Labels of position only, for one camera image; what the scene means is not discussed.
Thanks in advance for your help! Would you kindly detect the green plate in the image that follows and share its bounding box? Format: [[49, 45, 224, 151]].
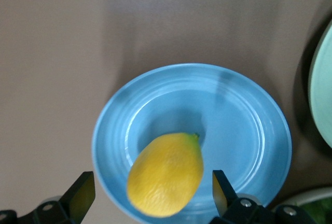
[[308, 19, 332, 149]]

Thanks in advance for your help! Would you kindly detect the blue plate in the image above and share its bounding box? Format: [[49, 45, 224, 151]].
[[92, 63, 293, 224]]

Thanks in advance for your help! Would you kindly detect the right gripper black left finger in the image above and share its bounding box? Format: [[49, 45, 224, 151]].
[[17, 171, 96, 224]]

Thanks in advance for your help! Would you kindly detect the beige plate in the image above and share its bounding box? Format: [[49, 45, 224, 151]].
[[280, 187, 332, 224]]

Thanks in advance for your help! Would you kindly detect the yellow lemon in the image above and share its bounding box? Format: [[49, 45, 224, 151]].
[[126, 132, 204, 218]]

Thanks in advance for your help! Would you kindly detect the green lettuce leaf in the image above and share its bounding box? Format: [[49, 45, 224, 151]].
[[302, 199, 330, 224]]

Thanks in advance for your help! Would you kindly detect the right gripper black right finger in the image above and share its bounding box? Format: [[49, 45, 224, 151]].
[[209, 169, 277, 224]]

